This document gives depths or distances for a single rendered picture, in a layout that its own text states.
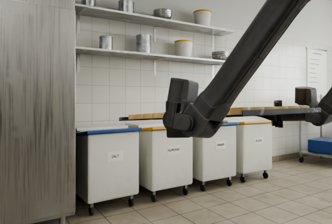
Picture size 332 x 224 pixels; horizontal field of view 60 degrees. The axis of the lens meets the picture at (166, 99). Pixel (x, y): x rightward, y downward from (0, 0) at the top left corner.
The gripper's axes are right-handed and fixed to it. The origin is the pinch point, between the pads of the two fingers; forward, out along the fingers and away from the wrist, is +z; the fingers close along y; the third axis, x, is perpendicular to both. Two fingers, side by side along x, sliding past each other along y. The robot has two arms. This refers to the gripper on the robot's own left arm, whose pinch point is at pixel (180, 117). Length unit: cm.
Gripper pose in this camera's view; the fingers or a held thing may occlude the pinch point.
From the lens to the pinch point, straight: 86.9
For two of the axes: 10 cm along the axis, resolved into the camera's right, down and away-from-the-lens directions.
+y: 0.3, 10.0, -0.5
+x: 9.9, -0.3, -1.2
